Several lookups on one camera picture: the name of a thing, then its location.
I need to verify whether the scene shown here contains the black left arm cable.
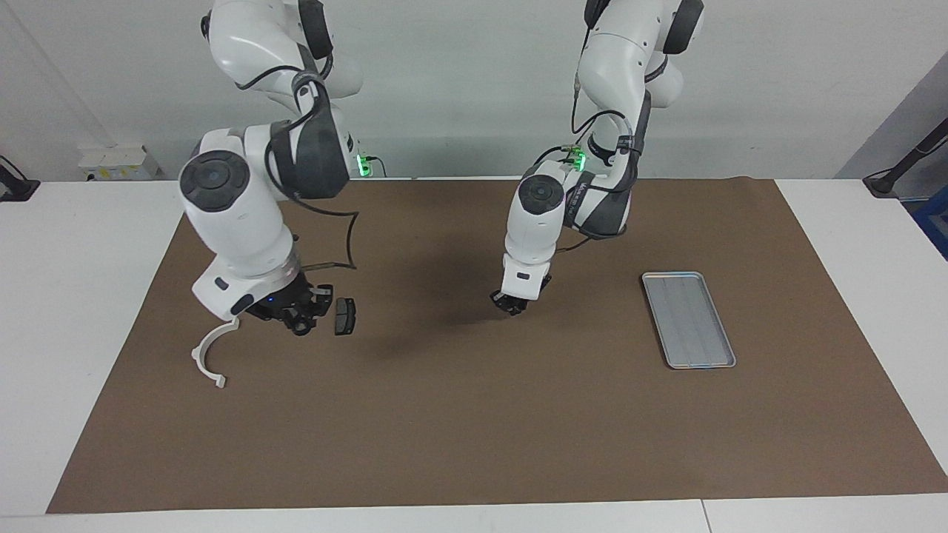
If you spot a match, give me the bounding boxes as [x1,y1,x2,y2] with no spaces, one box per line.
[535,70,639,252]

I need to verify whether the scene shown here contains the black table clamp mount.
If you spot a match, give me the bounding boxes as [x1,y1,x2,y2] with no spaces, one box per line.
[0,155,41,202]

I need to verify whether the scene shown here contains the white semicircular plastic bracket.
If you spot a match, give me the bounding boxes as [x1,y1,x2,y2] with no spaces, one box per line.
[190,317,241,389]

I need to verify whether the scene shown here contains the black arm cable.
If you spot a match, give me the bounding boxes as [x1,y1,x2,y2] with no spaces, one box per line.
[535,70,639,252]
[236,52,361,273]

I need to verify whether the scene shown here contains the silver metal tray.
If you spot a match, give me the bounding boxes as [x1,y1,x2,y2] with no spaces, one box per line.
[641,271,738,370]

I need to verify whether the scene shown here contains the blue crate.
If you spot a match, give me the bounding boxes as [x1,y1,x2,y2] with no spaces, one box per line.
[912,185,948,260]

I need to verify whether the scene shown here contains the black base power cable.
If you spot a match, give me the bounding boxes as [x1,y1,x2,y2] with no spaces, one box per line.
[533,144,586,177]

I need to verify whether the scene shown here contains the white power strip box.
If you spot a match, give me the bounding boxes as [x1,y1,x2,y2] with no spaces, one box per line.
[78,143,160,182]

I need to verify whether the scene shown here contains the brown table mat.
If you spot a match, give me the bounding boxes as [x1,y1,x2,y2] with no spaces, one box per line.
[46,176,948,514]

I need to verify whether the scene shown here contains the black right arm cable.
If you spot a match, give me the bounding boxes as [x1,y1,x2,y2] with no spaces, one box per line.
[236,52,361,273]

